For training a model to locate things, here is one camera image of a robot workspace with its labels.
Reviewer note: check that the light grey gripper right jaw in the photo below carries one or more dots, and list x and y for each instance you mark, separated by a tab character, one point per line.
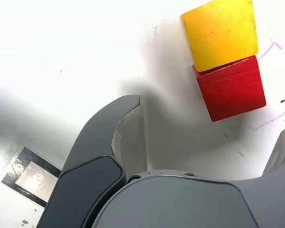
180	204

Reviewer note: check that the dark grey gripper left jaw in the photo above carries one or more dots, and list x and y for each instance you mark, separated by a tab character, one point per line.
85	166

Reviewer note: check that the red cube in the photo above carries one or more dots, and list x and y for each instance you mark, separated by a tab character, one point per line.
232	90

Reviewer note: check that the yellow cube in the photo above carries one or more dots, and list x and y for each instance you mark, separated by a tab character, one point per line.
221	33

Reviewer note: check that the black tape square outline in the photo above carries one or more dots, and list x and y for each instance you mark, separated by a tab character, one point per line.
42	163

